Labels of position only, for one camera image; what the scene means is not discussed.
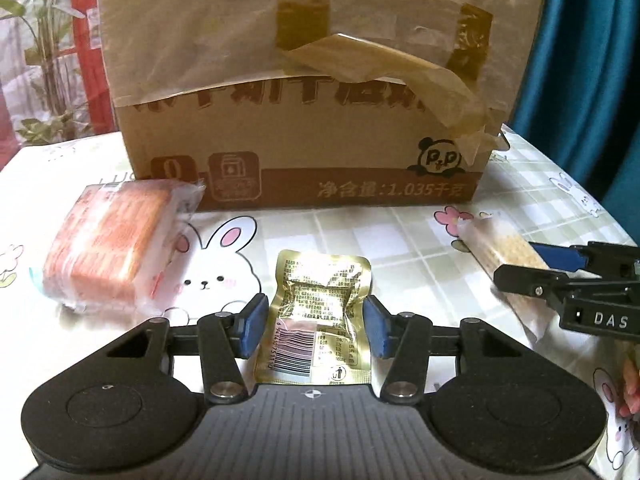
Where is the cardboard box with plastic liner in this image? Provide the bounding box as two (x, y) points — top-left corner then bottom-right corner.
(99, 0), (544, 209)

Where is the teal curtain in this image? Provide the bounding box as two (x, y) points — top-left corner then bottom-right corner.
(513, 0), (639, 226)

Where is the person right hand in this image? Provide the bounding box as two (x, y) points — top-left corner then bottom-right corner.
(618, 358), (640, 417)

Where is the red printed backdrop cloth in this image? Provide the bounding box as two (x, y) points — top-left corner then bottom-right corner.
(1, 0), (117, 164)

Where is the orange cracker pack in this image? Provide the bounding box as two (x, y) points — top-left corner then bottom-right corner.
(29, 179), (205, 316)

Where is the beige wafer cracker pack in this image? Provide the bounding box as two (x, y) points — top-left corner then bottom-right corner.
(458, 214), (555, 344)

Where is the checked bunny tablecloth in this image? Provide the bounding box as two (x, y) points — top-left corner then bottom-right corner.
(1, 133), (629, 479)

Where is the gold foil snack pouch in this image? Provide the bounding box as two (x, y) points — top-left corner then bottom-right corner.
(254, 250), (372, 385)

